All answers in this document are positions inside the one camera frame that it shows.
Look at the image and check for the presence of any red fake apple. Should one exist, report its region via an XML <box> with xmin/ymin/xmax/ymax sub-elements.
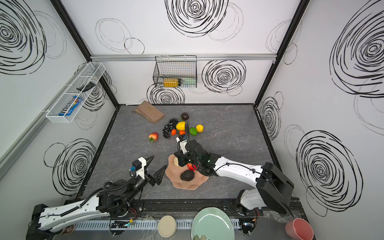
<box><xmin>187</xmin><ymin>163</ymin><xmax>197</xmax><ymax>171</ymax></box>

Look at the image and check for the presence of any pink wavy fruit bowl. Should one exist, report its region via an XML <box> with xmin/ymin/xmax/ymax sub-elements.
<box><xmin>164</xmin><ymin>154</ymin><xmax>210</xmax><ymax>191</ymax></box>

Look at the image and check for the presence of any dark fake avocado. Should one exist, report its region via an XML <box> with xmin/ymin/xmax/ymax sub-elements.
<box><xmin>180</xmin><ymin>170</ymin><xmax>195</xmax><ymax>182</ymax></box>

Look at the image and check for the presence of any red fake strawberry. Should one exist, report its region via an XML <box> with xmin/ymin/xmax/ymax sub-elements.
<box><xmin>149</xmin><ymin>133</ymin><xmax>159</xmax><ymax>142</ymax></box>

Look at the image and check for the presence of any green fake lime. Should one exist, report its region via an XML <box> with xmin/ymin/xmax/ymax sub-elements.
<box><xmin>189</xmin><ymin>127</ymin><xmax>198</xmax><ymax>136</ymax></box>

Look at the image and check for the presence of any large yellow fake lemon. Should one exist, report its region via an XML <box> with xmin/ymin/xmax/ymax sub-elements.
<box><xmin>176</xmin><ymin>121</ymin><xmax>186</xmax><ymax>131</ymax></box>

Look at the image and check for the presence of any small yellow fake lemon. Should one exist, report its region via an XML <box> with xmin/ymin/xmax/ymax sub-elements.
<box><xmin>196</xmin><ymin>125</ymin><xmax>204</xmax><ymax>133</ymax></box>

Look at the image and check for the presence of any dark brown fake fig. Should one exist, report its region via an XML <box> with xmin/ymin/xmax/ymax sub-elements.
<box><xmin>181</xmin><ymin>113</ymin><xmax>190</xmax><ymax>121</ymax></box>

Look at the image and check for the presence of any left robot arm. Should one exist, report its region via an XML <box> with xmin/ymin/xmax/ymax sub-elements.
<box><xmin>26</xmin><ymin>156</ymin><xmax>167</xmax><ymax>240</ymax></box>

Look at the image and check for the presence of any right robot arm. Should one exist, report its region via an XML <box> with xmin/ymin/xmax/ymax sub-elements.
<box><xmin>175</xmin><ymin>134</ymin><xmax>294</xmax><ymax>215</ymax></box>

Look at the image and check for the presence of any black fake grape bunch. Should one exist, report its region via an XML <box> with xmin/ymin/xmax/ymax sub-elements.
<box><xmin>163</xmin><ymin>118</ymin><xmax>179</xmax><ymax>139</ymax></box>

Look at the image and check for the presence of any brown folded cloth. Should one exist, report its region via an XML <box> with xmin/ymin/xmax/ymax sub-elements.
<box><xmin>134</xmin><ymin>101</ymin><xmax>165</xmax><ymax>124</ymax></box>

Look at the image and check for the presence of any beige round lid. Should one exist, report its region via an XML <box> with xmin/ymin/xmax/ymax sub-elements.
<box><xmin>158</xmin><ymin>215</ymin><xmax>177</xmax><ymax>238</ymax></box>

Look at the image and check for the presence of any green plate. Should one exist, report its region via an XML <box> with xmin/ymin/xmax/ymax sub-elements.
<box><xmin>191</xmin><ymin>207</ymin><xmax>235</xmax><ymax>240</ymax></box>

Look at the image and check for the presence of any green item in basket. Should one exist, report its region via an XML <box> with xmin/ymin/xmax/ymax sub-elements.
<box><xmin>181</xmin><ymin>77</ymin><xmax>197</xmax><ymax>88</ymax></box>

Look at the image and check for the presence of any yellow bottle in basket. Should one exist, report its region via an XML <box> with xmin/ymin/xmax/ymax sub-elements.
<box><xmin>163</xmin><ymin>78</ymin><xmax>182</xmax><ymax>88</ymax></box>

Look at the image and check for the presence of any blue candy packet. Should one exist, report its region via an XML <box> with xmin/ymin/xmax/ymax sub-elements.
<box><xmin>59</xmin><ymin>96</ymin><xmax>83</xmax><ymax>116</ymax></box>

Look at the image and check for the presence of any black remote control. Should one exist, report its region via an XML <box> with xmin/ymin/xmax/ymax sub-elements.
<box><xmin>77</xmin><ymin>82</ymin><xmax>96</xmax><ymax>93</ymax></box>

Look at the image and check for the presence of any pink cup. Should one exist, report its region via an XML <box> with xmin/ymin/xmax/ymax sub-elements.
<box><xmin>285</xmin><ymin>218</ymin><xmax>314</xmax><ymax>240</ymax></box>

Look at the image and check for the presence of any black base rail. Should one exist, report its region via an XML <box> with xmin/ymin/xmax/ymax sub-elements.
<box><xmin>59</xmin><ymin>197</ymin><xmax>304</xmax><ymax>220</ymax></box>

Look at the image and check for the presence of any white cable duct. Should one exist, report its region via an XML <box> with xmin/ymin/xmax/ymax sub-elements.
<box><xmin>75</xmin><ymin>219</ymin><xmax>240</xmax><ymax>231</ymax></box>

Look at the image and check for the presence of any black wire wall basket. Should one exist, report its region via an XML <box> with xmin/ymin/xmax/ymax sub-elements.
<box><xmin>153</xmin><ymin>55</ymin><xmax>198</xmax><ymax>88</ymax></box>

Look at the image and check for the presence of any white wire wall shelf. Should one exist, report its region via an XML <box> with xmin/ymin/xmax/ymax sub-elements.
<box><xmin>46</xmin><ymin>63</ymin><xmax>106</xmax><ymax>124</ymax></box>

